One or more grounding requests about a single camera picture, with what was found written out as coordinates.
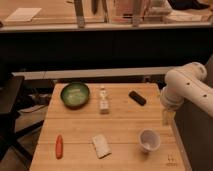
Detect white sponge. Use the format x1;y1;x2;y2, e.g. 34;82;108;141
92;134;111;159

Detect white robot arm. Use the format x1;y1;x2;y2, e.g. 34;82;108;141
160;62;213;125

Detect white paper cup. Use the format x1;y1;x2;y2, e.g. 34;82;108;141
138;129;161;154

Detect black remote block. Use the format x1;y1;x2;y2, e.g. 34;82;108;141
129;91;146;106

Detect small white bottle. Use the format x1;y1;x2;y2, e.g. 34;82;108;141
100;86;109;114

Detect green bowl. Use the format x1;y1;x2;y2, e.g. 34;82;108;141
60;82;90;108

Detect orange carrot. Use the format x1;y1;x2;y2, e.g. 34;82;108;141
55;135;63;159

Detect black chair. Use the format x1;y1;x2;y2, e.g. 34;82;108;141
0;76;44;161

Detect white paper sheet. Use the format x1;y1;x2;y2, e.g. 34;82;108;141
4;7;41;22

